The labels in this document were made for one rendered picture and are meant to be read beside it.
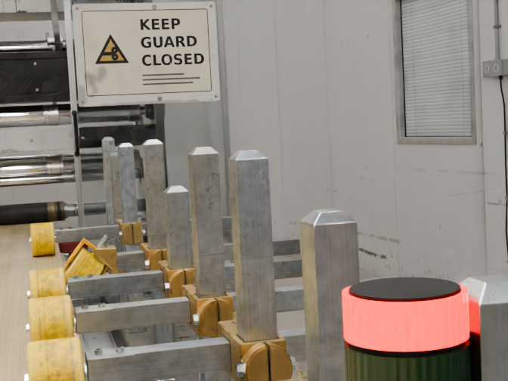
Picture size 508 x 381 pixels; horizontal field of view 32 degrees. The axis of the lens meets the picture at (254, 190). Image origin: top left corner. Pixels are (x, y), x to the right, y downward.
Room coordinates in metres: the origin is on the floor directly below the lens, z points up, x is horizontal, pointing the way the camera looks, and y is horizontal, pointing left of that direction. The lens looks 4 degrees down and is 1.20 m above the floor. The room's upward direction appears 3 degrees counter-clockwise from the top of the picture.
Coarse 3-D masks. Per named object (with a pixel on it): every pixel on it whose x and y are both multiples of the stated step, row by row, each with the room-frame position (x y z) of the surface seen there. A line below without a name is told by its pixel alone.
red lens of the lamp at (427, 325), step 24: (360, 312) 0.40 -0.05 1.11; (384, 312) 0.39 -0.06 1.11; (408, 312) 0.39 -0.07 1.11; (432, 312) 0.39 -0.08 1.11; (456, 312) 0.39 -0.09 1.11; (360, 336) 0.40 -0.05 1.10; (384, 336) 0.39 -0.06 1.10; (408, 336) 0.39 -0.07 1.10; (432, 336) 0.39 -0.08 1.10; (456, 336) 0.39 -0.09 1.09
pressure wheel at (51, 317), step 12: (36, 300) 1.13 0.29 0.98; (48, 300) 1.13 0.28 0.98; (60, 300) 1.13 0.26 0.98; (36, 312) 1.11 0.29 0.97; (48, 312) 1.11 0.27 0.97; (60, 312) 1.12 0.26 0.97; (72, 312) 1.12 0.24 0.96; (36, 324) 1.10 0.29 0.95; (48, 324) 1.11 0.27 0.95; (60, 324) 1.11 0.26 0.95; (72, 324) 1.11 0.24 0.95; (36, 336) 1.10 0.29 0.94; (48, 336) 1.11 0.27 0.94; (60, 336) 1.11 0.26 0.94; (72, 336) 1.11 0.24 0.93
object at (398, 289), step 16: (352, 288) 0.42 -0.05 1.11; (368, 288) 0.42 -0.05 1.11; (384, 288) 0.42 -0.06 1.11; (400, 288) 0.41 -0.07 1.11; (416, 288) 0.41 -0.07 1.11; (432, 288) 0.41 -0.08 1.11; (448, 288) 0.41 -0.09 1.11; (368, 352) 0.40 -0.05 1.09; (384, 352) 0.39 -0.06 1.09; (400, 352) 0.39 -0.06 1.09; (416, 352) 0.39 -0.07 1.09; (432, 352) 0.39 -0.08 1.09
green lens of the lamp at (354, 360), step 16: (352, 352) 0.41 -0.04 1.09; (448, 352) 0.39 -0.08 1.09; (464, 352) 0.40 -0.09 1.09; (352, 368) 0.41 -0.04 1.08; (368, 368) 0.40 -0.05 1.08; (384, 368) 0.39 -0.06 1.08; (400, 368) 0.39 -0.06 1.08; (416, 368) 0.39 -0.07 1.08; (432, 368) 0.39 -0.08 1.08; (448, 368) 0.39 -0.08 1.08; (464, 368) 0.40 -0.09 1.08
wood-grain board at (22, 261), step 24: (0, 240) 2.47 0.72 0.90; (24, 240) 2.44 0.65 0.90; (0, 264) 2.01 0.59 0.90; (24, 264) 1.99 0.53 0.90; (48, 264) 1.97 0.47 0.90; (0, 288) 1.69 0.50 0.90; (24, 288) 1.67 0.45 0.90; (0, 312) 1.45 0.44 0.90; (24, 312) 1.44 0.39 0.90; (0, 336) 1.28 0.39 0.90; (24, 336) 1.27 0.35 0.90; (0, 360) 1.14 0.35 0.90; (24, 360) 1.13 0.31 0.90
